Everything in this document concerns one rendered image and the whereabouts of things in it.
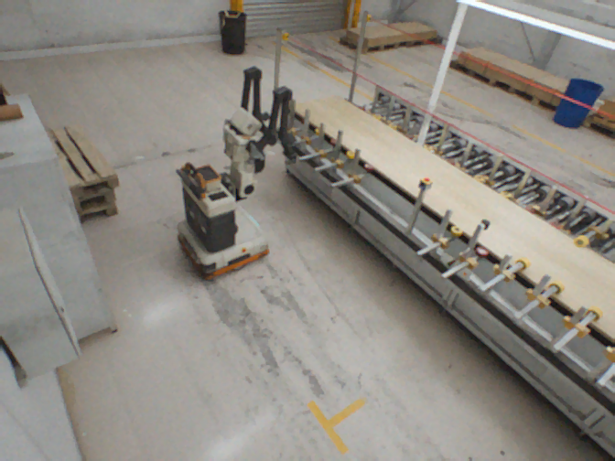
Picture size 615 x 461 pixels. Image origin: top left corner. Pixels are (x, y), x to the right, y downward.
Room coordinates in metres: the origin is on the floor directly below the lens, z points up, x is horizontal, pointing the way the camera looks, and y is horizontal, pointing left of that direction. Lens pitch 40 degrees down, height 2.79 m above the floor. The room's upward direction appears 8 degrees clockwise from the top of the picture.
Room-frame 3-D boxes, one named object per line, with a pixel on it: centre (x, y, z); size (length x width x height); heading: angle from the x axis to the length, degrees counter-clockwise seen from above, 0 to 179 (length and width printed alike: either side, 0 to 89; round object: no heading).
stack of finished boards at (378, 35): (10.75, -1.43, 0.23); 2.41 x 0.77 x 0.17; 132
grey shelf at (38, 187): (1.98, 1.82, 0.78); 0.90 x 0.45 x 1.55; 41
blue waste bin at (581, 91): (7.15, -4.32, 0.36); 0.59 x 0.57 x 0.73; 131
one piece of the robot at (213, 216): (2.75, 0.85, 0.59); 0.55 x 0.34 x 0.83; 41
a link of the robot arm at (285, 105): (2.94, 0.29, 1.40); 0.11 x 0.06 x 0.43; 40
